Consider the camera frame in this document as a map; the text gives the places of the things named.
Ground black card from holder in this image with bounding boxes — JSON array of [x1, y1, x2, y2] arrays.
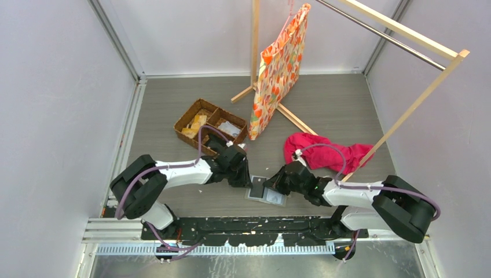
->
[[249, 177, 266, 199]]

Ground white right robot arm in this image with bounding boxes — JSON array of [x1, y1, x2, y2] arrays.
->
[[263, 161, 441, 243]]

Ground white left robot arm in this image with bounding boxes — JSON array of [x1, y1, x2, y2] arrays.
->
[[109, 144, 252, 240]]

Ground black VIP cards in basket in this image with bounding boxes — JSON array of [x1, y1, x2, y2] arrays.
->
[[204, 134, 226, 153]]

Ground white VIP cards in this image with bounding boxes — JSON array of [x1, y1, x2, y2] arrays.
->
[[218, 121, 241, 138]]

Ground gold VIP cards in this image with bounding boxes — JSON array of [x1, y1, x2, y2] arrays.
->
[[181, 115, 207, 139]]

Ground brown woven divided basket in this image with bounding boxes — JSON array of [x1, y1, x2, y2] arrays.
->
[[174, 98, 248, 156]]

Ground pink cloth garment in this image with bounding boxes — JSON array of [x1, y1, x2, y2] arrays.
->
[[283, 132, 373, 175]]

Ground floral orange paper bag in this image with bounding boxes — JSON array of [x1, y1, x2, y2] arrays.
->
[[248, 3, 311, 140]]

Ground wooden clothes rack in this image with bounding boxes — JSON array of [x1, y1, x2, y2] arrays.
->
[[230, 1, 470, 181]]

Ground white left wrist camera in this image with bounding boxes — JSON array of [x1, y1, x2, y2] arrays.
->
[[226, 141, 247, 151]]

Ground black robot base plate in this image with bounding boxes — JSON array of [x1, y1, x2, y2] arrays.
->
[[157, 216, 354, 247]]

